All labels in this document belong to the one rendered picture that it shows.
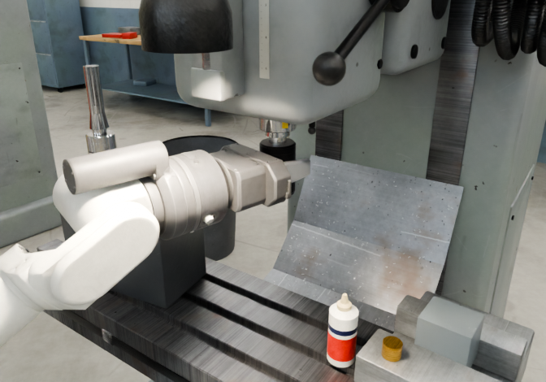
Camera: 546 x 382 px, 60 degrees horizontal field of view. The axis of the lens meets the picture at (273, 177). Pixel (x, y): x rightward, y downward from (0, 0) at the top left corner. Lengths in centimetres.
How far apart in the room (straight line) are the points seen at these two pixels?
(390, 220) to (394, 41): 42
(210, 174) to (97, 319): 43
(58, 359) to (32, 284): 185
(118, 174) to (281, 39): 20
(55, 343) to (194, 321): 164
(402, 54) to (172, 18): 35
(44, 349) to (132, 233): 195
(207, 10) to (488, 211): 69
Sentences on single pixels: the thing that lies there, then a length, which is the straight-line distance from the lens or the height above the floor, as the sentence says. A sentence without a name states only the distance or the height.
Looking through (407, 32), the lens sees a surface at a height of 139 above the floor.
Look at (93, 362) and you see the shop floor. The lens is 225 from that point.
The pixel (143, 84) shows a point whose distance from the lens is 676.
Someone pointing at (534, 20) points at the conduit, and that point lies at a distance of 69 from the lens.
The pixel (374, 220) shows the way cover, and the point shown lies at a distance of 96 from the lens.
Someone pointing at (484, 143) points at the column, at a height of 120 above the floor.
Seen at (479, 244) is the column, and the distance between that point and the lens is 97.
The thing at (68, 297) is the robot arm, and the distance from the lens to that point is 47.
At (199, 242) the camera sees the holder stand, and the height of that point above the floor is 103.
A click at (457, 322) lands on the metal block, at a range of 60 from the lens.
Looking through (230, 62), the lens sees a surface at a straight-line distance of 49.
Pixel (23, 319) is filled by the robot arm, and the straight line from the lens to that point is 51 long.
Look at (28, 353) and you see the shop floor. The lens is 241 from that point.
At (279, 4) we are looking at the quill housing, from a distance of 48.
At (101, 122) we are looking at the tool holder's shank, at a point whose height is 124.
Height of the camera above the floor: 144
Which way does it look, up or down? 21 degrees down
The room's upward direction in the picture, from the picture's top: straight up
